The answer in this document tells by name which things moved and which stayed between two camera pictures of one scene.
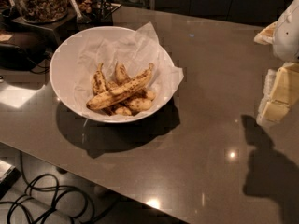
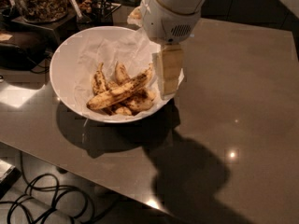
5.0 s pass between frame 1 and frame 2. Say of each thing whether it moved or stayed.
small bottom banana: stayed
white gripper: moved
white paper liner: stayed
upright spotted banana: stayed
